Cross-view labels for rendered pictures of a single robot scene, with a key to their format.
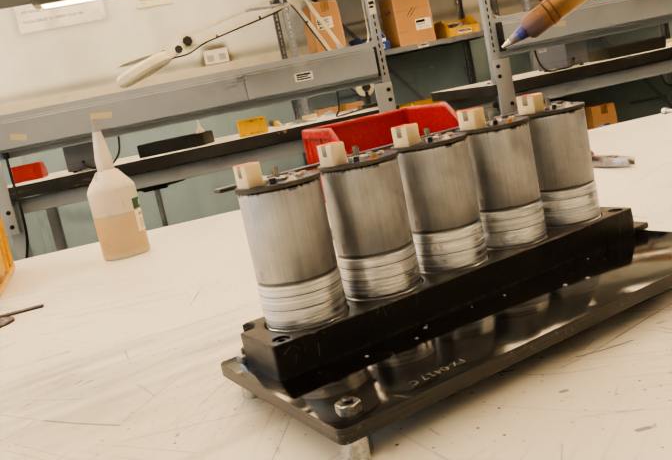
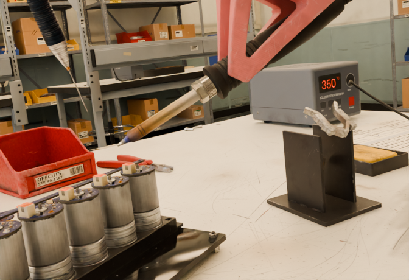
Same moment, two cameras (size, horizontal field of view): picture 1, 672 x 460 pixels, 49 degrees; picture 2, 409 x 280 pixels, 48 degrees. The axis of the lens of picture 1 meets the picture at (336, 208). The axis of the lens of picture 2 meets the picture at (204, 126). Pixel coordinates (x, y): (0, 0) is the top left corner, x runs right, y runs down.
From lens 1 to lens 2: 7 cm
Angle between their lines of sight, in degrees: 27
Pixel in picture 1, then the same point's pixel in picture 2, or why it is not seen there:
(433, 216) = (81, 237)
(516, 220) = (122, 232)
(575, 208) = (150, 221)
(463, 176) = (97, 215)
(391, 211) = (60, 240)
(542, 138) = (134, 187)
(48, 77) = not seen: outside the picture
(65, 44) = not seen: outside the picture
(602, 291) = (164, 271)
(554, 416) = not seen: outside the picture
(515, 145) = (122, 195)
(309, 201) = (16, 243)
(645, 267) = (183, 254)
